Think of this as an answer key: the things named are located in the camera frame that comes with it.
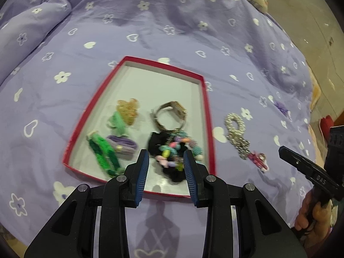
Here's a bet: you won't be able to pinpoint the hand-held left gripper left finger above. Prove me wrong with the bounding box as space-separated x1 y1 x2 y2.
24 149 150 258

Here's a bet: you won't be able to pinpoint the person's right hand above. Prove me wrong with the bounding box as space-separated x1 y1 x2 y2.
294 191 338 230

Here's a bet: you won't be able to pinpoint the wristwatch with patterned strap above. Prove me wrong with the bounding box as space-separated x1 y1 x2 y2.
150 100 189 132

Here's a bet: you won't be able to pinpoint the purple flower hair accessory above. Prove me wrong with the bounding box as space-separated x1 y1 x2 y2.
272 101 292 119

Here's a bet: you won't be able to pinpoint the green braided bracelet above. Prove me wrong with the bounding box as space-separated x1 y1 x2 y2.
85 131 123 178

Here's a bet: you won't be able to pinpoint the pearl and chain bracelets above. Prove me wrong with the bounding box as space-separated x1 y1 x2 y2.
227 132 252 160

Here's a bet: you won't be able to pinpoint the colourful bead bracelet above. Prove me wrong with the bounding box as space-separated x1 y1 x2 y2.
157 130 204 172

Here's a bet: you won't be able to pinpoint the red knitted cloth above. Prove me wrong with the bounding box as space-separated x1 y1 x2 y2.
319 115 336 133

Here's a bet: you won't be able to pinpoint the pink hair clip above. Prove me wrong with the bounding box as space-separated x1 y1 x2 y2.
247 152 269 173

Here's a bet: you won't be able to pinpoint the yellow hair claw clip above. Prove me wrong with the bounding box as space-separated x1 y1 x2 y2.
116 98 141 126

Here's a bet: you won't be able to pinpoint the white pearl bracelet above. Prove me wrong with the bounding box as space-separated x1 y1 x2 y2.
224 112 247 135

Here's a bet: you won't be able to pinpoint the red shallow cardboard box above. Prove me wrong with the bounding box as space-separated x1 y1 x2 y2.
62 56 217 199

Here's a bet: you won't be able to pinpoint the light green hair tie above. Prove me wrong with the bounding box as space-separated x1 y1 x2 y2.
106 111 130 137

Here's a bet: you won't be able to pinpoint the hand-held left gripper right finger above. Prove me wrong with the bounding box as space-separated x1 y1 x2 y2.
183 149 307 258

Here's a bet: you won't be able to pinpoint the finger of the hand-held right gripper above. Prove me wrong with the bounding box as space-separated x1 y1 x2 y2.
279 146 323 177

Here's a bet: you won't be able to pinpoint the peach bed sheet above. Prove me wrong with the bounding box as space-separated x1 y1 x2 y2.
306 59 323 154

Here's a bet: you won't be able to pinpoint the black scrunchie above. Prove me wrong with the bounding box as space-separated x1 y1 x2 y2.
147 132 189 185

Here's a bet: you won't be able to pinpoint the purple bow hair tie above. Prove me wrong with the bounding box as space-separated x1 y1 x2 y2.
106 135 137 156

